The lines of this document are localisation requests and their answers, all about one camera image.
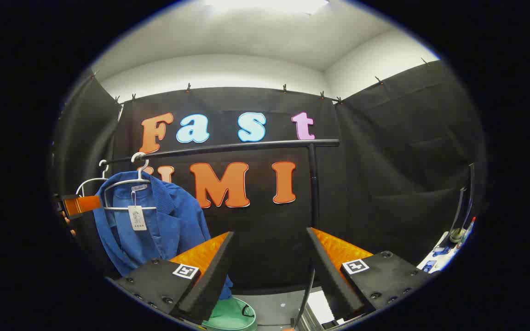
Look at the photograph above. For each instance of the row of backdrop clips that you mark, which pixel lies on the row of backdrop clips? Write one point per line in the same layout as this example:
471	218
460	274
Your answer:
188	86

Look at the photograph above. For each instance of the black metal clothes rack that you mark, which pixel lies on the black metal clothes rack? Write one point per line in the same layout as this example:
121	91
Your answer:
246	146

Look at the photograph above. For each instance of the white plastic hanger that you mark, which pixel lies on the white plastic hanger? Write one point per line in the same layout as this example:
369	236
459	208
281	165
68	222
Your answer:
127	208
91	180

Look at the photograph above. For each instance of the ceiling light panel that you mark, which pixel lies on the ceiling light panel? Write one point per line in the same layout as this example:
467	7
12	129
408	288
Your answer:
265	4

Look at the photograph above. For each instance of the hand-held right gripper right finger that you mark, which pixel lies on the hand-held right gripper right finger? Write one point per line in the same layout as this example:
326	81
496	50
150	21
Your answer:
331	276

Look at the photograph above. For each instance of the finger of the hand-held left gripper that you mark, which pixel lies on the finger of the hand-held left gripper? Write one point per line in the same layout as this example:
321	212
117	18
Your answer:
88	204

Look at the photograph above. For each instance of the black backdrop cloth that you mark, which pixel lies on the black backdrop cloth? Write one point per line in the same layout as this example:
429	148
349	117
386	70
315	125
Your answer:
384	161

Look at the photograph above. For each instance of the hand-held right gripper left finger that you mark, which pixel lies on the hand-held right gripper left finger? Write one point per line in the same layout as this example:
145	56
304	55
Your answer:
210	276

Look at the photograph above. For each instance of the white blue printed sheet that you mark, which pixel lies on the white blue printed sheet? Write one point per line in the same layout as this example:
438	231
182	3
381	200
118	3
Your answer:
437	257

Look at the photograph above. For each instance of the green laundry hamper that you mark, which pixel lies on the green laundry hamper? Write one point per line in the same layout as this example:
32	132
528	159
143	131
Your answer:
228	317

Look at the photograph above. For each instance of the grey white box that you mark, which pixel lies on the grey white box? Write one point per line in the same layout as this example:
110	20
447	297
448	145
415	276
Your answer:
320	305

